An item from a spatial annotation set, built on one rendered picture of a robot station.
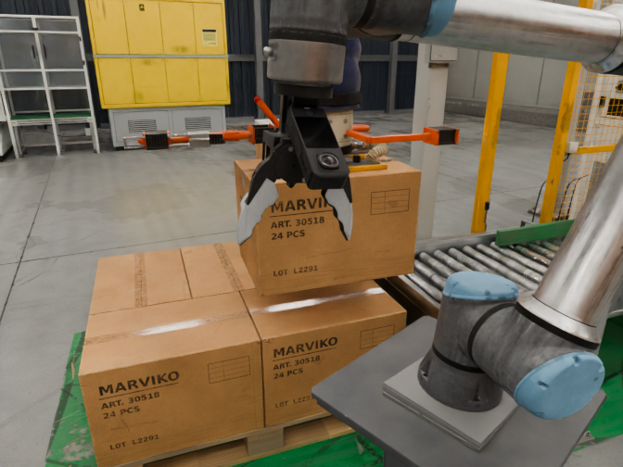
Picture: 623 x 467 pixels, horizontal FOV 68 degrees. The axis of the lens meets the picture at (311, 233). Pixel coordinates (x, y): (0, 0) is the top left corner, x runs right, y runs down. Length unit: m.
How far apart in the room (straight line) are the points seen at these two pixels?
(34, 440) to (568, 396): 2.04
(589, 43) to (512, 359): 0.56
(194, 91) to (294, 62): 8.36
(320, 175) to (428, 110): 2.59
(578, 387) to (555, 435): 0.24
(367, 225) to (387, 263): 0.18
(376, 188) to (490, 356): 0.83
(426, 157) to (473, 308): 2.17
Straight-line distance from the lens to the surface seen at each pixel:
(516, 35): 0.86
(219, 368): 1.74
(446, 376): 1.10
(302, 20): 0.54
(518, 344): 0.93
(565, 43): 0.94
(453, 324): 1.04
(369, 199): 1.62
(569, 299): 0.92
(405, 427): 1.09
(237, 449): 2.07
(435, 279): 2.21
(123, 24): 8.76
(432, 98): 3.07
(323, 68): 0.54
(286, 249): 1.58
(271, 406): 1.90
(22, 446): 2.40
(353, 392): 1.16
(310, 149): 0.51
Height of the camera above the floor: 1.48
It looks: 20 degrees down
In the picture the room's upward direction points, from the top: straight up
